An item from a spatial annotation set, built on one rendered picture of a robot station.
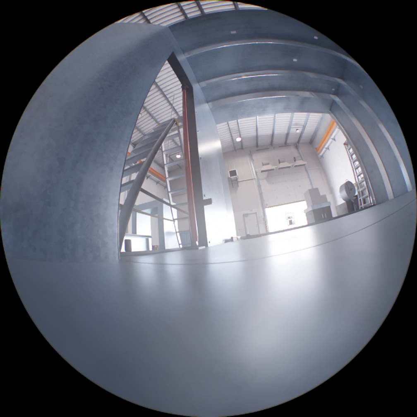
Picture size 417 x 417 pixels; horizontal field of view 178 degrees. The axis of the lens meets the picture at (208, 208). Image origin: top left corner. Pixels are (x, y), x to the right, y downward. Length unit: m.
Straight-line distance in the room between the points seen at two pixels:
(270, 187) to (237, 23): 10.45
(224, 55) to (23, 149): 2.75
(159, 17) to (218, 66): 5.64
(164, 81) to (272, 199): 10.64
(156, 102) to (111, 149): 8.61
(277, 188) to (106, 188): 11.15
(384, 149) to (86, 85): 3.71
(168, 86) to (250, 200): 9.64
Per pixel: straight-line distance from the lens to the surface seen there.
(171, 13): 7.95
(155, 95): 8.69
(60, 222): 0.24
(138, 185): 0.98
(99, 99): 0.38
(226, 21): 2.76
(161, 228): 3.28
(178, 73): 1.77
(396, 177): 3.45
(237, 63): 2.89
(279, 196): 11.05
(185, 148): 0.80
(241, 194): 10.95
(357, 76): 3.94
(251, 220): 10.45
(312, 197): 5.01
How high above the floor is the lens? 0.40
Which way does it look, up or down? 14 degrees up
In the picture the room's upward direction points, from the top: 6 degrees counter-clockwise
